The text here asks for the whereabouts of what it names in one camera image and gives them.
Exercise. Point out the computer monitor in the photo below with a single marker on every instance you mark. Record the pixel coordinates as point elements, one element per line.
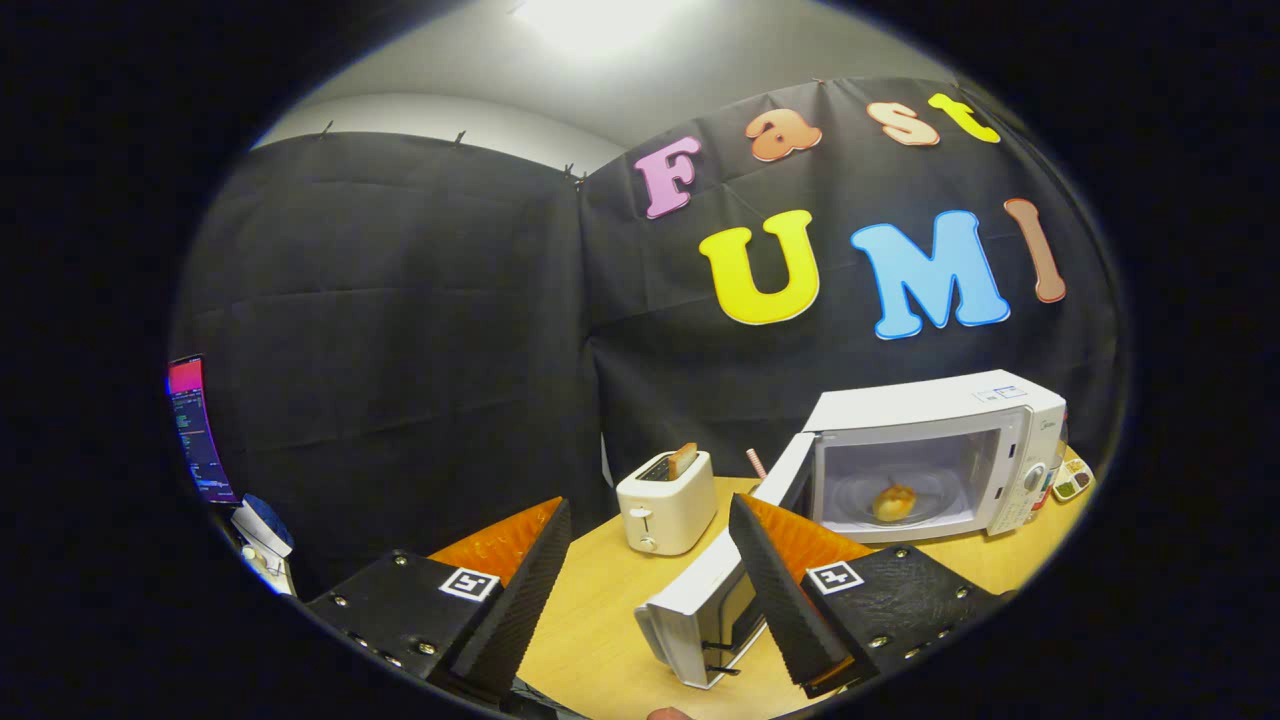
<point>195,430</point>

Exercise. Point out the white toaster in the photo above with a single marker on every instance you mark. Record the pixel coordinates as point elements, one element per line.
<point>670,510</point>

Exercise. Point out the white microwave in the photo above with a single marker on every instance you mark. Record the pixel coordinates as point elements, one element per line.
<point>900,410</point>

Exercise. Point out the white divided dish of beans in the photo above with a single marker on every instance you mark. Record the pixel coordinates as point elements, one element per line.
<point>1072,485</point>

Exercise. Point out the glass microwave turntable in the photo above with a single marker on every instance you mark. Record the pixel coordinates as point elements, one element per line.
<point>940,495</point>

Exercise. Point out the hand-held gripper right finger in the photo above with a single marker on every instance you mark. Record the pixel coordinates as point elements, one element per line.
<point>785,610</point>

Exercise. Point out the toast slice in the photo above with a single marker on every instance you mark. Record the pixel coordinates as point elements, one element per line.
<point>683,460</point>

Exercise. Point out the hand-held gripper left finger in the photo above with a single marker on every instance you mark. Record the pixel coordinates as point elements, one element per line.
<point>520,610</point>

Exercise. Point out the golden bread bun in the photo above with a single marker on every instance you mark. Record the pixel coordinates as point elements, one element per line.
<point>895,503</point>

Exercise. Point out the white and blue device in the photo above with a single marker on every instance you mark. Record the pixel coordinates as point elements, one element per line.
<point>265,520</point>

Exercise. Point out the pink striped stick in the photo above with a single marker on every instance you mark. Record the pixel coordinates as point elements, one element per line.
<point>756,465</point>

